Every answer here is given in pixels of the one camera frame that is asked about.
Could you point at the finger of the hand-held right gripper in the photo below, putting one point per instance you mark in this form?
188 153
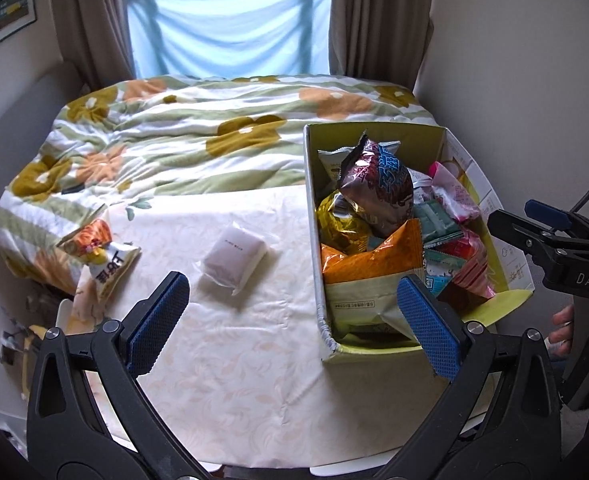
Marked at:
514 230
549 212

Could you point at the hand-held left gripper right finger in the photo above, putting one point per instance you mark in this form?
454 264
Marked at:
429 330

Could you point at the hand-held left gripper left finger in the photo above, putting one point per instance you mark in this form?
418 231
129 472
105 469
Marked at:
157 325

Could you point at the pink striped snack packet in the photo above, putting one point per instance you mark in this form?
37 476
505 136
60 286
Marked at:
474 260

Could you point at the blue white snack packet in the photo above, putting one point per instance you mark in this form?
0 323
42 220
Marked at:
439 270

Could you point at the light pink snack packet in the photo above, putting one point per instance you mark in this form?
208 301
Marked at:
454 185

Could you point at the dark green snack packet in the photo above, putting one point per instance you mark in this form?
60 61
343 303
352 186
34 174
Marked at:
434 220

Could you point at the large orange snack bag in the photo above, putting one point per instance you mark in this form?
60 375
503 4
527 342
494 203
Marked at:
369 265

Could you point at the gold yellow snack bag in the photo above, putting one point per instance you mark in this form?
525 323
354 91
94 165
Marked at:
339 225

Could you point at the dark snack bag blue print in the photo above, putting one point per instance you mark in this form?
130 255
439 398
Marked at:
379 185

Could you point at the green cardboard box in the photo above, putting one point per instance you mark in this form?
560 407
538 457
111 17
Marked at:
314 220

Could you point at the person's right hand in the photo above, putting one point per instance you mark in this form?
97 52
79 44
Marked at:
561 325

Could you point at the white floral tablecloth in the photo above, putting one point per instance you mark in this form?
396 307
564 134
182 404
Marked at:
224 360

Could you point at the orange white snack bag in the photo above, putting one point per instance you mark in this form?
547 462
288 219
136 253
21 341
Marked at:
104 265

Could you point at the white soft packet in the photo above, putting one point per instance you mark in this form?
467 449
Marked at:
234 260

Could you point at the floral blanket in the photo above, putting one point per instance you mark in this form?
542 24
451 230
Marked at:
174 135

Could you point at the grey headboard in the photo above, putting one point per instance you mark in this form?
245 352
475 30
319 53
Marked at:
19 125

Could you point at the brown curtain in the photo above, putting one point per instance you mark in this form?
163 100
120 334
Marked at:
379 20
94 20

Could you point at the light blue cloth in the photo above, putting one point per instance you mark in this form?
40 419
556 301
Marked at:
224 25

